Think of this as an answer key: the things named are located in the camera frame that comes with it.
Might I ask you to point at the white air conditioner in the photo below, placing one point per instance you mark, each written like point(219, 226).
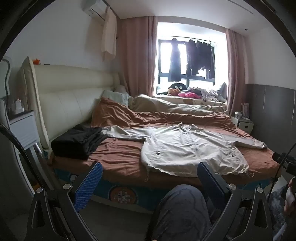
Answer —
point(92, 9)

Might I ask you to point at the pile of clothes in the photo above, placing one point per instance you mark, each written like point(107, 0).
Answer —
point(208, 93)

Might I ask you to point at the brown blanket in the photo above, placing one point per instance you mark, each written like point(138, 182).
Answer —
point(120, 157)

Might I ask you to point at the clothes rod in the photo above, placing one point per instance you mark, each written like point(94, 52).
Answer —
point(166, 36)

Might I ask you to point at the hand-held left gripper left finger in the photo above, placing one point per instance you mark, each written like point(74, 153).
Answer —
point(89, 185)

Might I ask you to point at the white mug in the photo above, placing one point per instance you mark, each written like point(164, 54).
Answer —
point(238, 114)

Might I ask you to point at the pale pillow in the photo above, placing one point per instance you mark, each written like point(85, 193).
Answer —
point(115, 96)

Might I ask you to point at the pink cloth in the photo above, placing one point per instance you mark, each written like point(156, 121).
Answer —
point(187, 95)

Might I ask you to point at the white nightstand dark top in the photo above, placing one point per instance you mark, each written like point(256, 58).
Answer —
point(22, 132)

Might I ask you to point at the cream padded headboard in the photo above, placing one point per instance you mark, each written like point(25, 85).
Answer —
point(69, 92)

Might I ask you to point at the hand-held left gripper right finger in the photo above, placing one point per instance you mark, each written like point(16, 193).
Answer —
point(211, 183)

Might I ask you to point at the brown plush toy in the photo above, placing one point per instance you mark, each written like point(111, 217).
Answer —
point(173, 92)

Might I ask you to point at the person's left leg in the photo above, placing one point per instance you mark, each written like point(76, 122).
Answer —
point(178, 213)

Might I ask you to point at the dark hanging garment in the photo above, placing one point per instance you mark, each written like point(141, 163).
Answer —
point(207, 60)
point(192, 58)

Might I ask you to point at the beige jacket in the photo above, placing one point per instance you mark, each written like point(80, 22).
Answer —
point(185, 150)

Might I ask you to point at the window with black frame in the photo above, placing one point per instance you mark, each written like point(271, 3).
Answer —
point(161, 30)

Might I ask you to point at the wavy white frame mirror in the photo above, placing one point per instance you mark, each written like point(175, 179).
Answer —
point(5, 78)

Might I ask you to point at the orange toy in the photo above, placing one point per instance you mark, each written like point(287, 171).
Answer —
point(37, 62)

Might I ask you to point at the cream hanging garment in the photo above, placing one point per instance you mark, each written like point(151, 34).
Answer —
point(108, 34)

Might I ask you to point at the small white bottle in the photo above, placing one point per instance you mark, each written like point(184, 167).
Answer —
point(19, 106)

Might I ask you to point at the pink curtain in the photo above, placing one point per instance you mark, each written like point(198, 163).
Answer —
point(138, 58)
point(235, 74)

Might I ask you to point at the black folded clothes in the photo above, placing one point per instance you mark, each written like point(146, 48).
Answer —
point(74, 141)

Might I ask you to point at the dark hanging pants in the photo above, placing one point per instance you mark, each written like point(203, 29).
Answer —
point(175, 62)

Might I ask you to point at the black plush toy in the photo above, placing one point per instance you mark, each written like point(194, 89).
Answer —
point(178, 85)

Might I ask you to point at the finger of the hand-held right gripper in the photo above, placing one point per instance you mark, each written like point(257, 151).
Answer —
point(278, 157)

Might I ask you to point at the person's right hand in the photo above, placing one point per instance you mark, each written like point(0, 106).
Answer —
point(289, 208)

